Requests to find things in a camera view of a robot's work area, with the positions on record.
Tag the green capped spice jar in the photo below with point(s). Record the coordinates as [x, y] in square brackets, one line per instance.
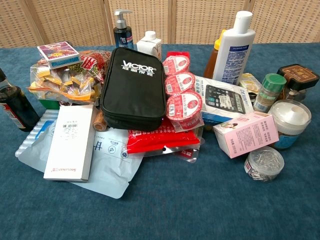
[269, 93]

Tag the clear jar with blue label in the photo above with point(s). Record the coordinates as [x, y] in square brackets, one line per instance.
[290, 122]

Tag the dark brown-lidded jar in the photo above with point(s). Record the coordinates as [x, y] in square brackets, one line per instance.
[298, 80]

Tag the red flat snack packet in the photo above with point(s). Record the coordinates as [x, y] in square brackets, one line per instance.
[160, 140]

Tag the red lidded jelly cup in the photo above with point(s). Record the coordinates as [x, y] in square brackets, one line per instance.
[177, 65]
[180, 83]
[184, 108]

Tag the black Victor zipper case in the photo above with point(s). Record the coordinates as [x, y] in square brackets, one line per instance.
[132, 90]

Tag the small brown cosmetic tube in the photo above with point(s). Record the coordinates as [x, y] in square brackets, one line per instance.
[100, 121]

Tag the boxed calculator package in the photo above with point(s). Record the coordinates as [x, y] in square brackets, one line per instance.
[223, 100]

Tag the pale blue foil pouch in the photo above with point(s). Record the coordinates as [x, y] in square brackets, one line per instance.
[110, 165]

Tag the white drink carton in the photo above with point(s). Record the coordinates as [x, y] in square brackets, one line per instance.
[149, 46]

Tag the amber honey squeeze bottle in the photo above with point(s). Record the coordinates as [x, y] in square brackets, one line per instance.
[212, 62]

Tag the blue table cloth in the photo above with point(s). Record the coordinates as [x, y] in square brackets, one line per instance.
[175, 200]

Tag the red snack bag with peas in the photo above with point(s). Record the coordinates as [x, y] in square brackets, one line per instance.
[95, 62]

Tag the pink white medicine box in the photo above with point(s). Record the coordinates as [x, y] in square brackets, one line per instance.
[246, 135]

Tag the white tall carton box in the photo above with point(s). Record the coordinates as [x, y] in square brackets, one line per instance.
[71, 142]

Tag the dark blue pump bottle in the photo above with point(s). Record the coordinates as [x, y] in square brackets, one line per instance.
[123, 32]

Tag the small yellow lozenge packet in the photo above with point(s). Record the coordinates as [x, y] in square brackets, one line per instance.
[250, 83]

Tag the wicker folding screen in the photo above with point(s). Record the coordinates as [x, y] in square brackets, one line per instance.
[160, 22]

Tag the white lotion bottle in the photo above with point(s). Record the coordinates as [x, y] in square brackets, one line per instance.
[233, 52]

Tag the clear bag of yellow candies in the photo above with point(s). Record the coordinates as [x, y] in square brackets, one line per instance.
[60, 85]

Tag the green box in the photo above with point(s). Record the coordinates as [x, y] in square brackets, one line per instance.
[51, 103]

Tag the clear round box of pins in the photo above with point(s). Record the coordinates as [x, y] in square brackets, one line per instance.
[265, 163]

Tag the colourful playing card box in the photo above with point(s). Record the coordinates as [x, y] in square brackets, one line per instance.
[58, 54]

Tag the ribbed silver foil pouch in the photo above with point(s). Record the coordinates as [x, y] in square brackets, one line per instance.
[30, 135]

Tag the dark soy sauce bottle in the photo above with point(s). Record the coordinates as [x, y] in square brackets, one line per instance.
[13, 105]

